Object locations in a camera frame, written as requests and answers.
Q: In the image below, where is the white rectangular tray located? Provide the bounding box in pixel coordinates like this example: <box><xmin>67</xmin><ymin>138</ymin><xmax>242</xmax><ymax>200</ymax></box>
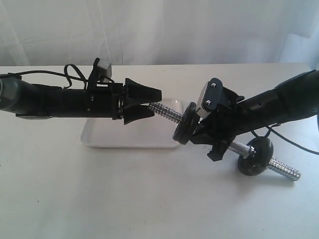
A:
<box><xmin>81</xmin><ymin>96</ymin><xmax>185</xmax><ymax>149</ymax></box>

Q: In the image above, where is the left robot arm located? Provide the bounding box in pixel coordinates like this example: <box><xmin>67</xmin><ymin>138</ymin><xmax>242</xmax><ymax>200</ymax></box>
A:
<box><xmin>0</xmin><ymin>75</ymin><xmax>162</xmax><ymax>124</ymax></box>

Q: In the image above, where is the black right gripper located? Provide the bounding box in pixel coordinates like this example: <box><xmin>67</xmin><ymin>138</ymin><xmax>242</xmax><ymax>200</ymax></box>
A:
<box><xmin>190</xmin><ymin>96</ymin><xmax>245</xmax><ymax>162</ymax></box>

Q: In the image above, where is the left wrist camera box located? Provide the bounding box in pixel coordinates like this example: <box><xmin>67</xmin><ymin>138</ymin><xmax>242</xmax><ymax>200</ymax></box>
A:
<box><xmin>92</xmin><ymin>57</ymin><xmax>113</xmax><ymax>84</ymax></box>

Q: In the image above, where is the black plate without collar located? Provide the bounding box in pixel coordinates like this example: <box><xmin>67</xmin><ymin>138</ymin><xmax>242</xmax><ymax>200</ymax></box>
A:
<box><xmin>178</xmin><ymin>106</ymin><xmax>202</xmax><ymax>145</ymax></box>

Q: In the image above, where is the white curtain backdrop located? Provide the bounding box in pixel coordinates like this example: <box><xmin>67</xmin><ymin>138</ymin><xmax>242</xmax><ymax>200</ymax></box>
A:
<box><xmin>0</xmin><ymin>0</ymin><xmax>319</xmax><ymax>68</ymax></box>

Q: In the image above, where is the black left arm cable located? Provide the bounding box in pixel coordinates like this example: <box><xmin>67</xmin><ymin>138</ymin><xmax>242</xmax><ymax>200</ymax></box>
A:
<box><xmin>7</xmin><ymin>64</ymin><xmax>88</xmax><ymax>88</ymax></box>

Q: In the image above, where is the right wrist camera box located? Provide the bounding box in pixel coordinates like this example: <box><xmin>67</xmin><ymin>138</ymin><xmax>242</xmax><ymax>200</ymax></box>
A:
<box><xmin>196</xmin><ymin>78</ymin><xmax>223</xmax><ymax>119</ymax></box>

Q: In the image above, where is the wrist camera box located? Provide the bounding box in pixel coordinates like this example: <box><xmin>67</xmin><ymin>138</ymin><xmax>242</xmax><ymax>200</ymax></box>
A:
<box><xmin>196</xmin><ymin>78</ymin><xmax>223</xmax><ymax>119</ymax></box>
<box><xmin>92</xmin><ymin>57</ymin><xmax>113</xmax><ymax>84</ymax></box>

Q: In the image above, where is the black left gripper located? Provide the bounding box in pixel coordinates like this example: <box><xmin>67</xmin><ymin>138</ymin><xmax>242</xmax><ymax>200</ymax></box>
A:
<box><xmin>86</xmin><ymin>78</ymin><xmax>162</xmax><ymax>124</ymax></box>

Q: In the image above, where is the chrome dumbbell bar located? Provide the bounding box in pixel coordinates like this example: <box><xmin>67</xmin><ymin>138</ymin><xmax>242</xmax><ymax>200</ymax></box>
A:
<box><xmin>149</xmin><ymin>102</ymin><xmax>301</xmax><ymax>181</ymax></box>

